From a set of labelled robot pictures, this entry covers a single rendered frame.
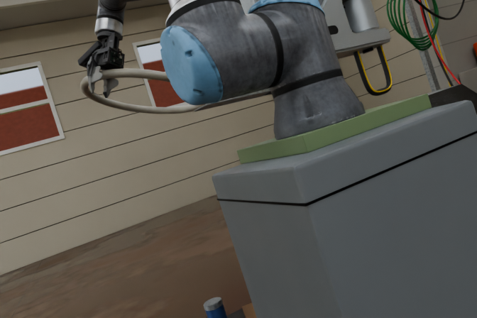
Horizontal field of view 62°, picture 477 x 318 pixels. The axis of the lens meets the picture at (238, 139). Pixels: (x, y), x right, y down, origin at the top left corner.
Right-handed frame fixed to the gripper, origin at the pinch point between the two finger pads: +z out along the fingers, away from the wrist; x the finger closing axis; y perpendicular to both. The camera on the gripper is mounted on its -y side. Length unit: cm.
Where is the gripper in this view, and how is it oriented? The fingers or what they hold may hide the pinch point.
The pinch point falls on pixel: (98, 92)
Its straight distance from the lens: 144.3
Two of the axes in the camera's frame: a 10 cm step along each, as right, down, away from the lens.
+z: -0.3, 9.8, -2.1
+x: 5.0, 1.9, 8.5
